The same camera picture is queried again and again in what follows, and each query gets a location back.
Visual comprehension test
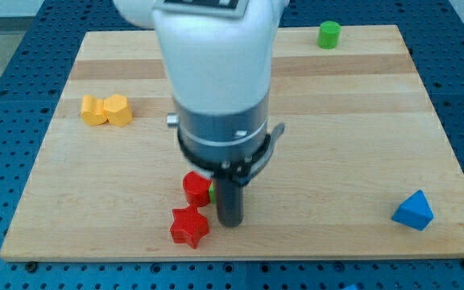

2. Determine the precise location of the green star block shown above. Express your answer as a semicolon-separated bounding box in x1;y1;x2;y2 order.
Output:
209;184;216;204

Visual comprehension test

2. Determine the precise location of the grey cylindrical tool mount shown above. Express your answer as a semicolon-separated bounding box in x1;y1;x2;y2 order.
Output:
166;96;285;186

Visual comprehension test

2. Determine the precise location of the red star block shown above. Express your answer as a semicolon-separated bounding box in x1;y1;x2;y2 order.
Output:
170;205;209;249

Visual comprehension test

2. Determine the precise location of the wooden board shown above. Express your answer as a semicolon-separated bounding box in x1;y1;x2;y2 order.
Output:
0;26;464;263

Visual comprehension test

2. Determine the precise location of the green cylinder block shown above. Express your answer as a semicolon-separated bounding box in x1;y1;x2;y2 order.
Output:
317;21;341;49

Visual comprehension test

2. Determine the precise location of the red cylinder block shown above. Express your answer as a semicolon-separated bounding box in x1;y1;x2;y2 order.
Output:
182;171;212;207

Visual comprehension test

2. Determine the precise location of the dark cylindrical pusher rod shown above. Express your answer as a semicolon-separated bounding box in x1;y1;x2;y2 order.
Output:
213;178;243;227

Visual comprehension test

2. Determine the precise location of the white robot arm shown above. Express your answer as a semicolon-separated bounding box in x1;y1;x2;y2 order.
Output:
114;0;286;227

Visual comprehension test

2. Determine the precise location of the blue triangle block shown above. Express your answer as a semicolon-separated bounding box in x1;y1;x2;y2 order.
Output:
391;190;434;231

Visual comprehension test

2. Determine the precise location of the yellow heart block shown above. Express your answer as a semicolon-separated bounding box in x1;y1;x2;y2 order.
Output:
80;95;107;126

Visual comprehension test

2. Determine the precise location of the yellow hexagon block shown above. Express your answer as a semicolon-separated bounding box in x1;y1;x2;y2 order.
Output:
103;94;133;126

